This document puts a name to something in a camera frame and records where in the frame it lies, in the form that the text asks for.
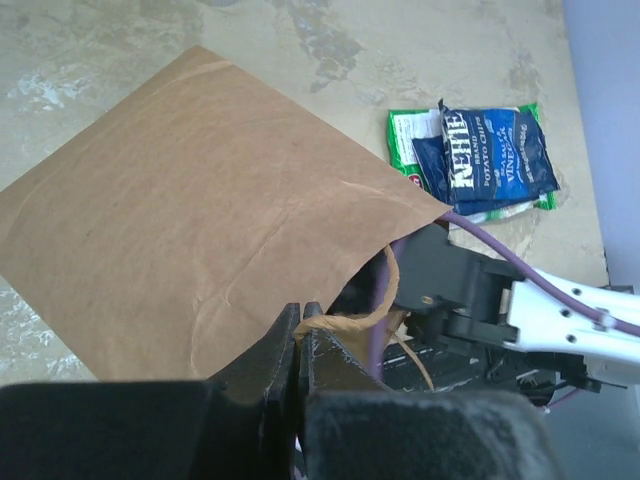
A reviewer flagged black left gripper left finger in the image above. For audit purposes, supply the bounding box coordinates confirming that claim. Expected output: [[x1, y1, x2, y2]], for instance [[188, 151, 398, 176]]
[[1, 303, 300, 479]]

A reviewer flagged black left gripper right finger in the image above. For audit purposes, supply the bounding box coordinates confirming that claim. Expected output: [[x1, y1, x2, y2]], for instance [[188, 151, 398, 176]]
[[299, 303, 565, 479]]

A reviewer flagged brown paper bag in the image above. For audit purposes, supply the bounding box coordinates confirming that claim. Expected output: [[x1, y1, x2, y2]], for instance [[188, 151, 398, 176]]
[[1, 47, 447, 380]]

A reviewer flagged blue white chips bag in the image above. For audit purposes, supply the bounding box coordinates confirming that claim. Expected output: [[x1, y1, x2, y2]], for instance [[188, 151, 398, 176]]
[[410, 97, 561, 217]]

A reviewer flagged green white snack packet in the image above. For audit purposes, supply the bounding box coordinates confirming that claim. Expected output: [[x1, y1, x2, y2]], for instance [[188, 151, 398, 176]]
[[387, 102, 560, 224]]

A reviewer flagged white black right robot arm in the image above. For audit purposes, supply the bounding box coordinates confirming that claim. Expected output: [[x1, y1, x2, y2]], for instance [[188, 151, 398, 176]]
[[391, 225, 639, 405]]

